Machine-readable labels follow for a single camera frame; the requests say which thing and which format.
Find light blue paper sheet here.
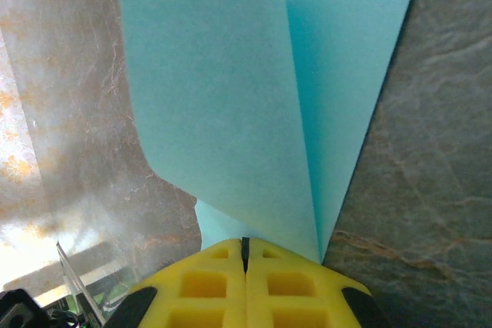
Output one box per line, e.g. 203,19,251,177
115,0,426,263

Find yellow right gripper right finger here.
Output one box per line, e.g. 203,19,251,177
245,237,389,328

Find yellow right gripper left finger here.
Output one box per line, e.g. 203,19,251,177
103,237,247,328

